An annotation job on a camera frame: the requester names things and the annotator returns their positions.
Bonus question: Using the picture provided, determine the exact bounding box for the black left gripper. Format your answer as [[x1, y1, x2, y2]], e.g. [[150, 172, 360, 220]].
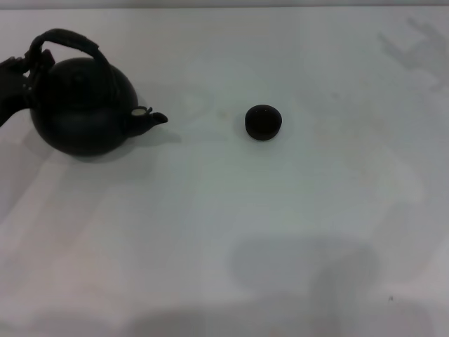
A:
[[0, 48, 55, 129]]

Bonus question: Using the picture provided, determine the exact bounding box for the black round teapot with handle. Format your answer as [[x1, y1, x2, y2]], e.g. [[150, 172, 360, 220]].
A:
[[24, 28, 169, 158]]

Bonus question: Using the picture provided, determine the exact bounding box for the small dark teacup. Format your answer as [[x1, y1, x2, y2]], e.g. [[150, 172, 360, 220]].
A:
[[244, 104, 283, 142]]

